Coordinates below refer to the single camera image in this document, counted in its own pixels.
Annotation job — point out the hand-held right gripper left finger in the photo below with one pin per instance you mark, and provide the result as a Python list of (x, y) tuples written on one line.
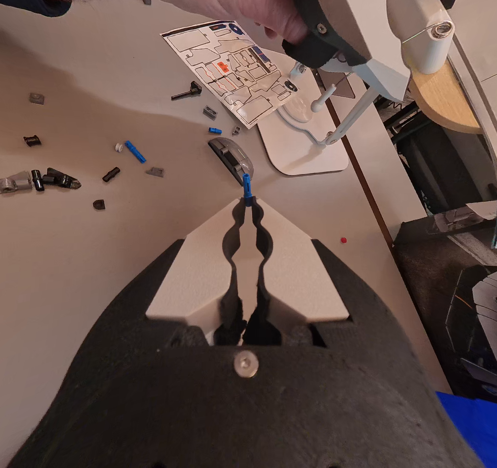
[(194, 274)]

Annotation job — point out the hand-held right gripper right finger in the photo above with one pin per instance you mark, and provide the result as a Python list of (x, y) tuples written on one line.
[(303, 281)]

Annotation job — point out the grey lego wedge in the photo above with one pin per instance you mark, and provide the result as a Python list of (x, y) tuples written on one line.
[(155, 171)]

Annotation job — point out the small dark lego piece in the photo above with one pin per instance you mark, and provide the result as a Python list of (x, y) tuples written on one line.
[(99, 204)]

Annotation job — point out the grey curved lego panel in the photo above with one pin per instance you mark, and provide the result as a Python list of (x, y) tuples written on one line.
[(233, 157)]

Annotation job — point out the long blue lego pin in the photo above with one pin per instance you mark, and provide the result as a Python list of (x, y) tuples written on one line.
[(135, 151)]

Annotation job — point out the black lego axle pin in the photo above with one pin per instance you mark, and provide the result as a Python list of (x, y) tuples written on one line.
[(186, 91)]

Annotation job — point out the lego sticker sheet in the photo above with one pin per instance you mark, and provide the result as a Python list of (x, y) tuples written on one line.
[(217, 60)]

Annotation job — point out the light grey lego connector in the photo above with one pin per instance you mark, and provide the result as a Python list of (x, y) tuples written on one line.
[(15, 181)]

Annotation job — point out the black lego connector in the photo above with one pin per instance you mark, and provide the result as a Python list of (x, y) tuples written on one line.
[(32, 141)]

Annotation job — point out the round wooden shelf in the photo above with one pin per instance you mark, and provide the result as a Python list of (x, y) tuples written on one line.
[(442, 99)]

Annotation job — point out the white flat plate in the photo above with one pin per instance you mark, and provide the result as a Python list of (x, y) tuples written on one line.
[(303, 153)]

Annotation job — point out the blue box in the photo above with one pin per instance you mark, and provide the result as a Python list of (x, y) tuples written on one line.
[(473, 433)]

